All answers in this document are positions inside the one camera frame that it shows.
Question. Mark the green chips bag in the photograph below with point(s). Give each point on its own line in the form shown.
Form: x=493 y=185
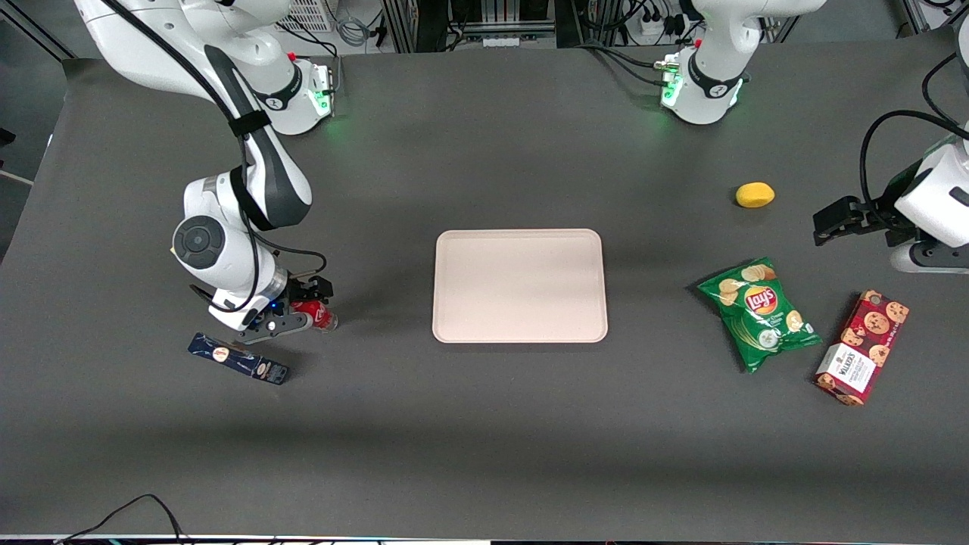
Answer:
x=757 y=314

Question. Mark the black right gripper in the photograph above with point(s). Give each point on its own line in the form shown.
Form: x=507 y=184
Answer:
x=306 y=291

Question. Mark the dark grey table cover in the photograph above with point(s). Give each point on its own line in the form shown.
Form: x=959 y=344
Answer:
x=484 y=424

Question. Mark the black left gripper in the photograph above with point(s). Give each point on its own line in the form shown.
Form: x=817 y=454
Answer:
x=878 y=213

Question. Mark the white mesh basket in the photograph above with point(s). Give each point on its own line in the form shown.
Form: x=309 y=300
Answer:
x=312 y=15

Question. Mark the yellow lemon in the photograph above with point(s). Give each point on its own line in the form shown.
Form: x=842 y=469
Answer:
x=755 y=195

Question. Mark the red cookie box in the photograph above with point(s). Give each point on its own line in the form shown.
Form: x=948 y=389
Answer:
x=863 y=348

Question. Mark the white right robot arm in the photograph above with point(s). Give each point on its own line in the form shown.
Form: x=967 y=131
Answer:
x=219 y=242

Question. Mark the dark blue long box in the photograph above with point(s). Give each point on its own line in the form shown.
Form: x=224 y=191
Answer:
x=235 y=359

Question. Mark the aluminium frame rack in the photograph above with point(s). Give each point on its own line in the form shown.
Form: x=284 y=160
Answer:
x=394 y=23

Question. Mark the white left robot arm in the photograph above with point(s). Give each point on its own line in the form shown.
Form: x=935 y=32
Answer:
x=711 y=91

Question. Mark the beige plastic tray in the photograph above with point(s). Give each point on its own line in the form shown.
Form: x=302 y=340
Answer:
x=522 y=288

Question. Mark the white power strip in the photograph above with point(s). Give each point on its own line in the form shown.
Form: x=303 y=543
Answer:
x=651 y=29

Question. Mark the red coke bottle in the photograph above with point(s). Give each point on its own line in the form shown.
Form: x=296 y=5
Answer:
x=322 y=318

